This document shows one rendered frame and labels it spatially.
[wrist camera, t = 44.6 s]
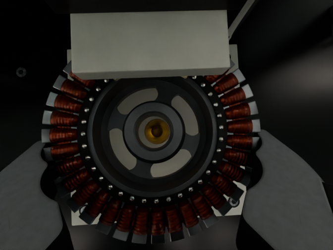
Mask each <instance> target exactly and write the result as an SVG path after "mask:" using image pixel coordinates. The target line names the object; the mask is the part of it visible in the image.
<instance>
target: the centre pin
mask: <svg viewBox="0 0 333 250"><path fill-rule="evenodd" d="M144 133H145V137H146V139H147V140H148V141H149V142H151V143H153V144H161V143H163V142H165V141H166V140H167V139H168V137H169V127H168V125H167V123H166V122H165V121H163V120H160V119H154V120H151V121H149V122H148V123H147V124H146V126H145V130H144Z"/></svg>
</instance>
